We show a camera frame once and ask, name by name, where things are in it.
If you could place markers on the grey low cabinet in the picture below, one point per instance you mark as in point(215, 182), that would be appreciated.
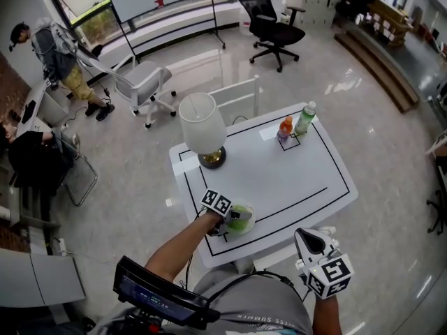
point(35, 277)

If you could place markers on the black chest-mounted screen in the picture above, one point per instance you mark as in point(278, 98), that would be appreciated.
point(153, 291)

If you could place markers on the black framed window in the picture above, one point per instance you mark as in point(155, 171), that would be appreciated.
point(87, 2)

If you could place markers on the white slatted chair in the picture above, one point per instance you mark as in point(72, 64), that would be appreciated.
point(234, 94)

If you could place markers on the wooden steps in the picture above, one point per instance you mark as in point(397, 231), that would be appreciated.
point(377, 65)

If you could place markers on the white desk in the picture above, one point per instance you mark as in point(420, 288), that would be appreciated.
point(42, 106)

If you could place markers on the red whiteboard magnet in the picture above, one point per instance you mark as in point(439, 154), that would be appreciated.
point(160, 3)

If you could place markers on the stack of wooden crates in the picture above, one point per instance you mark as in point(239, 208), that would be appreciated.
point(387, 19)

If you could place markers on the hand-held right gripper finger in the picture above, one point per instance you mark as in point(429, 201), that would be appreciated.
point(301, 244)
point(330, 243)

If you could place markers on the black office chair with headrest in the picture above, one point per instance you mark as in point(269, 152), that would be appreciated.
point(279, 33)

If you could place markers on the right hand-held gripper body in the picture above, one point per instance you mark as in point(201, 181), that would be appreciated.
point(331, 274)

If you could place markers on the person's right forearm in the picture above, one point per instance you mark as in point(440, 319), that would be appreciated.
point(326, 316)

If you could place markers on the grey lockers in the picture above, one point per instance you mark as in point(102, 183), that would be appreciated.
point(317, 2)

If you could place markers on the green lettuce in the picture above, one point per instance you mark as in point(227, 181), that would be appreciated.
point(241, 225)

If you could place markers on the person in white clothing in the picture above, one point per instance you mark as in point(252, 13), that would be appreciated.
point(251, 309)

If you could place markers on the white table lamp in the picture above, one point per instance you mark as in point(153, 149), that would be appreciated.
point(200, 124)

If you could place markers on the orange drink bottle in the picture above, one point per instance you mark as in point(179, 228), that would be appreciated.
point(284, 129)

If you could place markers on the white power strip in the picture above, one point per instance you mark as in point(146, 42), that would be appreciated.
point(62, 246)

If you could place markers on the grey and white office chair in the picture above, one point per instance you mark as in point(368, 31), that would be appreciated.
point(146, 82)

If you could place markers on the green drink bottle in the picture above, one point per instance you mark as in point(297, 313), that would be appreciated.
point(304, 120)

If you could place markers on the person's left forearm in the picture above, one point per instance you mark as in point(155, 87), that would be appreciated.
point(181, 246)

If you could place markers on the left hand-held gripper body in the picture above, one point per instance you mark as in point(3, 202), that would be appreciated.
point(218, 202)

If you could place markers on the clear glass plate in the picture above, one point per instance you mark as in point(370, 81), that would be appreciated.
point(248, 204)

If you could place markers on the black chair with metal frame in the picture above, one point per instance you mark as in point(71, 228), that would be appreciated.
point(45, 180)

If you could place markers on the black keyboard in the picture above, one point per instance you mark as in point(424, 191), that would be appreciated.
point(29, 112)

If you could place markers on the black gaming chair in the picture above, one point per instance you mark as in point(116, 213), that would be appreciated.
point(439, 209)

